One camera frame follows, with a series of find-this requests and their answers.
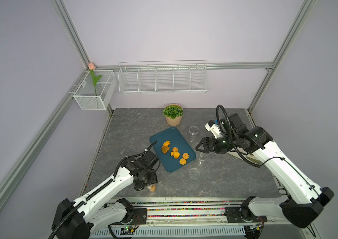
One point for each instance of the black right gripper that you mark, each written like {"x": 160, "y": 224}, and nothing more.
{"x": 205, "y": 141}

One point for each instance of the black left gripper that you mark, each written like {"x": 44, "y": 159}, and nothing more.
{"x": 153, "y": 179}

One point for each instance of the clear jar lid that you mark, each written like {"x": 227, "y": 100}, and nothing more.
{"x": 195, "y": 146}
{"x": 194, "y": 173}

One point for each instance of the clear cookie jar back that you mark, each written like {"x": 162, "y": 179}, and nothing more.
{"x": 201, "y": 158}

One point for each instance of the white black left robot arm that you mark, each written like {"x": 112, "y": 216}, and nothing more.
{"x": 80, "y": 218}

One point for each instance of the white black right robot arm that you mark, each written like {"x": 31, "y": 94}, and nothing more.
{"x": 305, "y": 200}

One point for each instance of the orange round scalloped cookie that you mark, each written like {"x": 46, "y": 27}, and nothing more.
{"x": 185, "y": 156}

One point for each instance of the orange flower shaped cookie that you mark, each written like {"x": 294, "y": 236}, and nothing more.
{"x": 183, "y": 161}

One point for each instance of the orange heart shaped cookie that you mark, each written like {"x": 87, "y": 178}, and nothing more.
{"x": 165, "y": 149}

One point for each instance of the orange fish shaped cookie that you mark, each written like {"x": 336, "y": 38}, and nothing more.
{"x": 175, "y": 154}

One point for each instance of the teal plastic tray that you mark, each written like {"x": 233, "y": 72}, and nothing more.
{"x": 176, "y": 140}

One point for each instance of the green plant in pot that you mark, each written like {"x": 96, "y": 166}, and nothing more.
{"x": 173, "y": 114}

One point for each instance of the beige gardening glove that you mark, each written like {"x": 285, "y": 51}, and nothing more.
{"x": 247, "y": 159}

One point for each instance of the pink artificial tulip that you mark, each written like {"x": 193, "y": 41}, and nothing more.
{"x": 95, "y": 79}

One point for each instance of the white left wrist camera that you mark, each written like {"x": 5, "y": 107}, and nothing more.
{"x": 149, "y": 158}

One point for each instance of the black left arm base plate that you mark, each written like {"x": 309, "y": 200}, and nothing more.
{"x": 136, "y": 217}

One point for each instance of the white wire wall shelf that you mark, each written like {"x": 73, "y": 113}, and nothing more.
{"x": 187, "y": 76}

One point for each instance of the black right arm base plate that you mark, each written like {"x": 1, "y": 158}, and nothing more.
{"x": 242, "y": 215}

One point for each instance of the white mesh wall basket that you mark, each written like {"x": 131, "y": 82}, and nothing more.
{"x": 85, "y": 94}

